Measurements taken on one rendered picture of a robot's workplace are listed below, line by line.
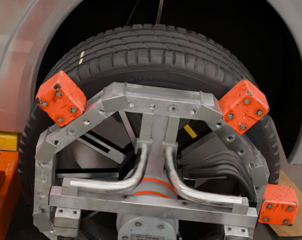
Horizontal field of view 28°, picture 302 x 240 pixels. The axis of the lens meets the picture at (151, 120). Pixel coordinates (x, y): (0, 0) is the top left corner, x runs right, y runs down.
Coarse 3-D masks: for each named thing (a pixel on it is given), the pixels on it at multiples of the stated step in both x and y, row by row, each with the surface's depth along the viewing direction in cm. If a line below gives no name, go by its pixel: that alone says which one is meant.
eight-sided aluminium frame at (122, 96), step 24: (96, 96) 134; (120, 96) 128; (144, 96) 129; (168, 96) 133; (192, 96) 133; (96, 120) 132; (216, 120) 131; (48, 144) 134; (240, 144) 134; (48, 168) 138; (264, 168) 137; (48, 192) 141; (48, 216) 145
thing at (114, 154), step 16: (128, 128) 145; (96, 144) 148; (112, 144) 148; (128, 144) 152; (192, 144) 147; (64, 160) 164; (128, 160) 154; (176, 160) 150; (64, 176) 152; (80, 176) 152; (96, 176) 152; (112, 176) 152; (224, 176) 151; (224, 192) 164; (240, 192) 151; (80, 224) 158; (96, 224) 163; (112, 224) 167; (192, 224) 166; (208, 224) 161
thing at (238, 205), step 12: (168, 120) 131; (168, 132) 132; (168, 144) 133; (168, 156) 130; (168, 168) 126; (180, 180) 122; (180, 192) 120; (192, 192) 119; (204, 192) 120; (204, 204) 120; (216, 204) 119; (228, 204) 119; (240, 204) 119
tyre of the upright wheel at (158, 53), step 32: (128, 32) 148; (160, 32) 147; (192, 32) 152; (64, 64) 148; (96, 64) 136; (128, 64) 134; (160, 64) 134; (192, 64) 135; (224, 64) 143; (32, 128) 142; (256, 128) 142; (32, 160) 147; (32, 192) 152
